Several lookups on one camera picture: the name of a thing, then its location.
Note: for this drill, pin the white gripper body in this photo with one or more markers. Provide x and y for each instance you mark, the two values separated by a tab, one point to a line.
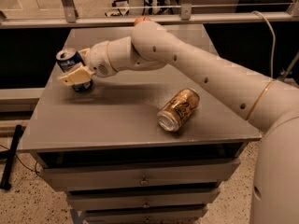
97	59

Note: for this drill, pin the blue pepsi can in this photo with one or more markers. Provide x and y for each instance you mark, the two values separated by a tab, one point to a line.
68	60

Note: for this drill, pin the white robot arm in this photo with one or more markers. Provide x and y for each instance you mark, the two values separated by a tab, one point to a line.
269	105

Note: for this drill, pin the gold soda can lying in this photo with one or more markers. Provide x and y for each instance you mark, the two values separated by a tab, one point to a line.
176	112

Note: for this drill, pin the red apple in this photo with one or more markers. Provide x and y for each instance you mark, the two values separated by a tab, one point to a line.
140	19

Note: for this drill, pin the grey drawer cabinet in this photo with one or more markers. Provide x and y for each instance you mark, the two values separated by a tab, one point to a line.
115	123

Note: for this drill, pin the black office chair base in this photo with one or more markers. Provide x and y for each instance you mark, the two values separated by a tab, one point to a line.
121	8

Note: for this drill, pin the top grey drawer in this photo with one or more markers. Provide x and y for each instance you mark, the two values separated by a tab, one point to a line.
142	175

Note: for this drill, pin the grey drawer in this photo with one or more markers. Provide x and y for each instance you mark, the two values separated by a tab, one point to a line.
145	216
147	197
142	175

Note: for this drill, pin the black stand leg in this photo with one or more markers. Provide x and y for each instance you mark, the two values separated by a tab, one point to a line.
8	155

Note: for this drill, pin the middle grey drawer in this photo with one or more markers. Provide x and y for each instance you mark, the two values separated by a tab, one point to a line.
147	197

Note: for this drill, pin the bottom grey drawer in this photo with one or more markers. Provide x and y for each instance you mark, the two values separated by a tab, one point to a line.
145	216

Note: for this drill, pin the grey metal railing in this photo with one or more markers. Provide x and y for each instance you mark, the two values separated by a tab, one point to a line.
91	13

